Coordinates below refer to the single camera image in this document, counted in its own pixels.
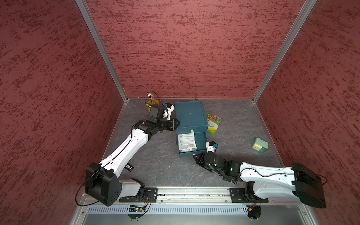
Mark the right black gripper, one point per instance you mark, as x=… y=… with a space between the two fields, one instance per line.
x=201 y=156

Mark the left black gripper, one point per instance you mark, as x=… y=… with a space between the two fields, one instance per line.
x=173 y=124

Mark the teal three-drawer cabinet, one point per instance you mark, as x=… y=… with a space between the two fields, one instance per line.
x=191 y=116

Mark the teal drawer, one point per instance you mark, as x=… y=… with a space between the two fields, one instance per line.
x=201 y=140

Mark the green flower seed bag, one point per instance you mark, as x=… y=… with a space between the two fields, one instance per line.
x=213 y=123

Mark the white label seed bag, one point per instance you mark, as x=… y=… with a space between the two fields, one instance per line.
x=186 y=142

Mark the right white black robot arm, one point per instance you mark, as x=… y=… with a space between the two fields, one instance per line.
x=262 y=183

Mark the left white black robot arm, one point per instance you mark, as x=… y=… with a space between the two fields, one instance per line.
x=102 y=180

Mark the yellow pencil cup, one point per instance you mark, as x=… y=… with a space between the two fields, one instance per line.
x=150 y=103

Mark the green cream pencil sharpener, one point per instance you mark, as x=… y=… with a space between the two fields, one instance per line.
x=260 y=145

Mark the black tag with label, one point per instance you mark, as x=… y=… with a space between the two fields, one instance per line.
x=129 y=167

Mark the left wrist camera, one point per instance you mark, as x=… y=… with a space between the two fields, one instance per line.
x=168 y=109

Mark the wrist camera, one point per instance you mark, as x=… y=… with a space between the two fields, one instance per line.
x=168 y=109
x=211 y=147

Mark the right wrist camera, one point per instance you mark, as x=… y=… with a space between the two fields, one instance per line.
x=211 y=147

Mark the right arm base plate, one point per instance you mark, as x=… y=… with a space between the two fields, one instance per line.
x=240 y=195

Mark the aluminium front rail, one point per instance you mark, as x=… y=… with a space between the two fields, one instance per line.
x=191 y=201

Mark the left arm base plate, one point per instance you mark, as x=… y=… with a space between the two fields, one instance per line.
x=145 y=195

